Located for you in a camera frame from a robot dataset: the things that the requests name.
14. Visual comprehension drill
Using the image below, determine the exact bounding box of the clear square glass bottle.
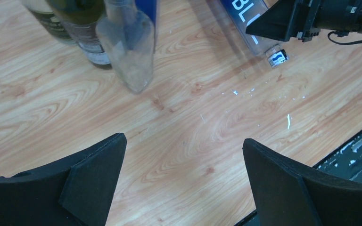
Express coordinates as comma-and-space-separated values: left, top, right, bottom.
96, 0, 155, 94

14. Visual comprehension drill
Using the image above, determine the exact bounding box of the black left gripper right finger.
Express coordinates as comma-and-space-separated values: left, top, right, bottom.
243, 138, 362, 226

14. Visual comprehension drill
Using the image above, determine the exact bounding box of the dark green wine bottle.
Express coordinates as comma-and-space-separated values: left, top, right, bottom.
46, 0, 112, 70

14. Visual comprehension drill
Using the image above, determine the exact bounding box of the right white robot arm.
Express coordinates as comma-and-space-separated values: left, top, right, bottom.
243, 0, 362, 226

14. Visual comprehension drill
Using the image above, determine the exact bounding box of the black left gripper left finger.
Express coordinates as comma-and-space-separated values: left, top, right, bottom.
0, 133, 127, 226

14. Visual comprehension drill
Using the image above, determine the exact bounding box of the blue square glass bottle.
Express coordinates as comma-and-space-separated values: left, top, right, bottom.
220, 0, 290, 68

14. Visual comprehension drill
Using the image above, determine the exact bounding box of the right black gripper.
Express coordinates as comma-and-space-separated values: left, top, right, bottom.
246, 0, 321, 42

